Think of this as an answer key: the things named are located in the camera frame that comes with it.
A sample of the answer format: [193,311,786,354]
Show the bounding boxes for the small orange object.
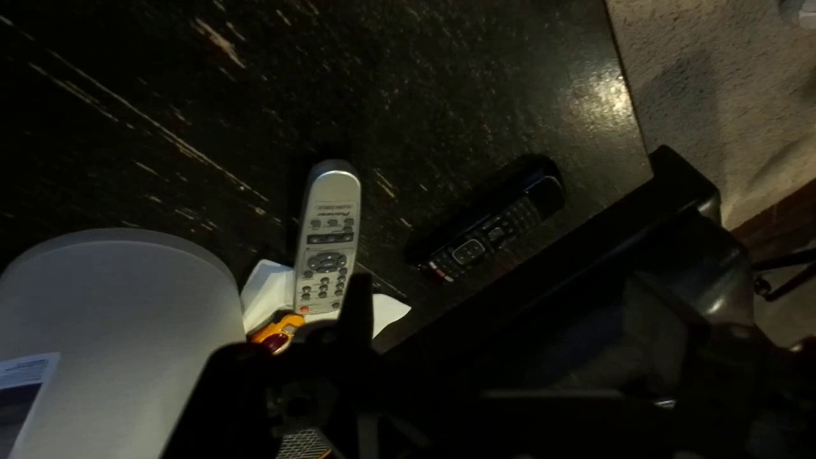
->
[248,311,306,354]

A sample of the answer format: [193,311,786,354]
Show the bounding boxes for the black remote control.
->
[423,154,568,286]

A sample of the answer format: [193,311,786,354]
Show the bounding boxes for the grey remote control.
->
[290,158,365,328]

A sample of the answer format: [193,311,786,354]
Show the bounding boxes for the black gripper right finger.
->
[648,145,761,342]

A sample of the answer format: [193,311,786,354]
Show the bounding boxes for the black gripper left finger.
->
[335,272,381,361]

